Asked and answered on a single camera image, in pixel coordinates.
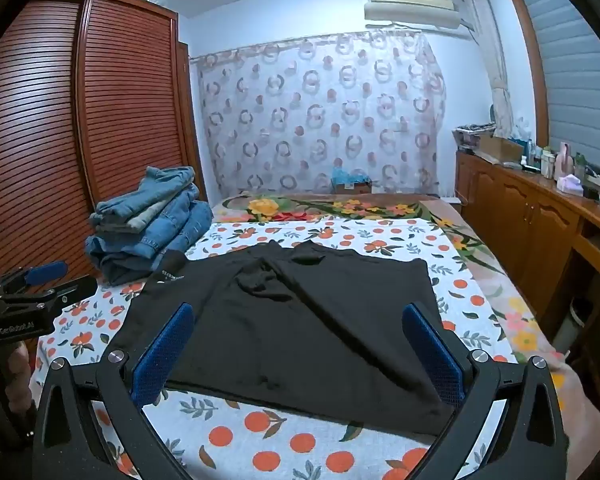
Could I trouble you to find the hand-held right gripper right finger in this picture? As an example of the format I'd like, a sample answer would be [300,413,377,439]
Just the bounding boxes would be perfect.
[401,302,568,480]

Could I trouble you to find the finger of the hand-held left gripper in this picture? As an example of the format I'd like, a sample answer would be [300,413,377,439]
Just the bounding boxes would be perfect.
[0,261,68,293]
[2,275,98,313]

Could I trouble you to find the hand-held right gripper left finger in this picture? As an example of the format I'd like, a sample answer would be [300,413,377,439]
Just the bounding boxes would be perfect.
[32,302,196,480]

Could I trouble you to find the black pants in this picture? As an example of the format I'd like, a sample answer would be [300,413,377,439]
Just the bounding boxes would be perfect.
[105,240,456,436]

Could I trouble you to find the person's left hand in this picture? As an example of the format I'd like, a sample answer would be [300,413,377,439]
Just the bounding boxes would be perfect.
[0,342,33,413]

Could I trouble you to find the dark blue folded jeans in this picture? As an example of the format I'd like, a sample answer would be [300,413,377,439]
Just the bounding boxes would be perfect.
[84,210,213,287]

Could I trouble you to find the pale grey folded jeans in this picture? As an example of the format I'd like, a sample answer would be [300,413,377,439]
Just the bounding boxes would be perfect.
[99,199,183,235]

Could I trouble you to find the light blue folded jeans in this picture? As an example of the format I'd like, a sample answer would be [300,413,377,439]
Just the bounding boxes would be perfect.
[92,166,197,221]

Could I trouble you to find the medium blue folded jeans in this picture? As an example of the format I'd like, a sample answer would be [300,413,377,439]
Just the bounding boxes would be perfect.
[140,185,214,263]

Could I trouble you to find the grey trash bin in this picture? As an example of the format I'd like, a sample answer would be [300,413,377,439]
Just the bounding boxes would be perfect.
[552,297,594,356]

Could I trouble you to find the orange fruit print bedsheet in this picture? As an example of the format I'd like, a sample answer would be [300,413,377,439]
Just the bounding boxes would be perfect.
[35,217,526,480]

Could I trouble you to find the wooden slatted wardrobe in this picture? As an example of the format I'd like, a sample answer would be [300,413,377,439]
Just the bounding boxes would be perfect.
[0,0,211,286]

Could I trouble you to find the floral blanket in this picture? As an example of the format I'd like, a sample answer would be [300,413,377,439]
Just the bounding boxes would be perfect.
[212,192,600,461]

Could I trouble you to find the wooden sideboard cabinet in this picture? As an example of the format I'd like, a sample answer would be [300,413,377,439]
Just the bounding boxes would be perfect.
[455,152,600,361]

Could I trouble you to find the cardboard box with blue packets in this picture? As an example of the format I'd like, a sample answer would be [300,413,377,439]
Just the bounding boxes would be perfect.
[330,166,373,195]

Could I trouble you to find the brown cardboard box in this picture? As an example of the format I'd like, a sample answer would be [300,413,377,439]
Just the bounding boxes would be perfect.
[480,135,524,162]

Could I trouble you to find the cluttered storage basket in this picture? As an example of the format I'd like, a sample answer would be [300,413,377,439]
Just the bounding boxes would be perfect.
[452,122,497,152]

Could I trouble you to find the pink bottle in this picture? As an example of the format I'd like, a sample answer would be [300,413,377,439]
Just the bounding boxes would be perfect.
[555,142,574,181]

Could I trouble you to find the circle patterned curtain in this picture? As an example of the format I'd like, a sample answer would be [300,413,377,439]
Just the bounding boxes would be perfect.
[190,30,448,198]

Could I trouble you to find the white tied curtain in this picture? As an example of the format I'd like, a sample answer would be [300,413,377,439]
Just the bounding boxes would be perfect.
[460,0,518,138]

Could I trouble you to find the grey window blind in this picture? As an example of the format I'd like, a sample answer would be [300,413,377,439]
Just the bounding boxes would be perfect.
[522,0,600,171]

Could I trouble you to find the white air conditioner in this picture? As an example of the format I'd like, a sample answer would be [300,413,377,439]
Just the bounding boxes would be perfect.
[364,0,463,31]

